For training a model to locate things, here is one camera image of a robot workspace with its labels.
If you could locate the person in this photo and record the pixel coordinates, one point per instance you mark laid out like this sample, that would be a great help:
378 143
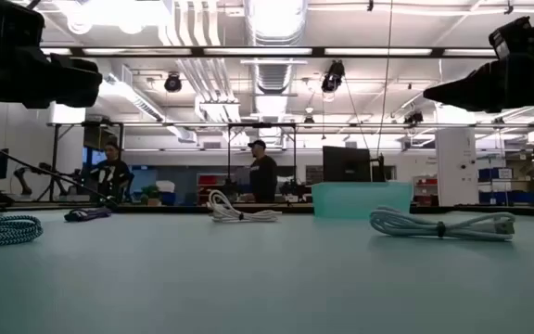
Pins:
111 176
263 176

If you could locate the black background robot arm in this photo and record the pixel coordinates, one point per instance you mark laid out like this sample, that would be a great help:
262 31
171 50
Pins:
22 178

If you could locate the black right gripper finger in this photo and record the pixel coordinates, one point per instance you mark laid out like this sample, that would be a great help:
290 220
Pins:
473 90

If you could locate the white storage box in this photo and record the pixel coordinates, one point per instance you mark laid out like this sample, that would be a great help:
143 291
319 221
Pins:
165 186

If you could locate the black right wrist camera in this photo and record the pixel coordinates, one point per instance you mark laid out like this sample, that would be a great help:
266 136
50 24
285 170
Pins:
515 39

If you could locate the blue storage bin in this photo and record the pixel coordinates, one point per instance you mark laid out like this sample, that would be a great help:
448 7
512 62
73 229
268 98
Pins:
169 198

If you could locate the black station frame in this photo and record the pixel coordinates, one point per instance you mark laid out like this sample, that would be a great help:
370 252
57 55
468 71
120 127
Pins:
55 158
295 158

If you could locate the teal table mat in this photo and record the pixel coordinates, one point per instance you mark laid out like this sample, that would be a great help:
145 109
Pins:
248 278

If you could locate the red shelf bins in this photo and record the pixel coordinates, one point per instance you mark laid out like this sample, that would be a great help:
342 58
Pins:
427 183
209 180

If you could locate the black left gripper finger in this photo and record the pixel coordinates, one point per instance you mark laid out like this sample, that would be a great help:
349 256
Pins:
79 88
74 64

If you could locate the overhead LED light bar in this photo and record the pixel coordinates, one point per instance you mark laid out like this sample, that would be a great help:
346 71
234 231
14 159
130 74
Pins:
258 51

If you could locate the black diagonal rod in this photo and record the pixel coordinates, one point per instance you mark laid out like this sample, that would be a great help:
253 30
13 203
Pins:
40 170

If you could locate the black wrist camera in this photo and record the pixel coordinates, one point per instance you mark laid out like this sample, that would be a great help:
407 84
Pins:
515 39
3 25

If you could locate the silver ventilation duct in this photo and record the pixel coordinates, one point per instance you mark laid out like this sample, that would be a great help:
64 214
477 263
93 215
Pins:
274 28

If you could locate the black ceiling spotlight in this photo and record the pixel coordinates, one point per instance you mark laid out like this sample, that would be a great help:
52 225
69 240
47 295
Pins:
332 80
173 83

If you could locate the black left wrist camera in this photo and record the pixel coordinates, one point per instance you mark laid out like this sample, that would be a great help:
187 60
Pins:
3 25

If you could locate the teal plastic bin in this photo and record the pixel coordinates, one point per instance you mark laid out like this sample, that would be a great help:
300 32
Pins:
359 199

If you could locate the blue shelf bins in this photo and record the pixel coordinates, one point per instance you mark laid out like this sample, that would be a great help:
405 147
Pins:
503 174

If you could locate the grey-blue marker pen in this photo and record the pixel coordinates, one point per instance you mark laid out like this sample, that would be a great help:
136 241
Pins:
3 229

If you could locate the green potted plant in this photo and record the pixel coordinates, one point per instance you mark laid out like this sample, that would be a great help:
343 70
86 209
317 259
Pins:
150 192

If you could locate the white pillar cabinet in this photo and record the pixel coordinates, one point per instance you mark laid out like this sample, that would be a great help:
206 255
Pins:
456 167

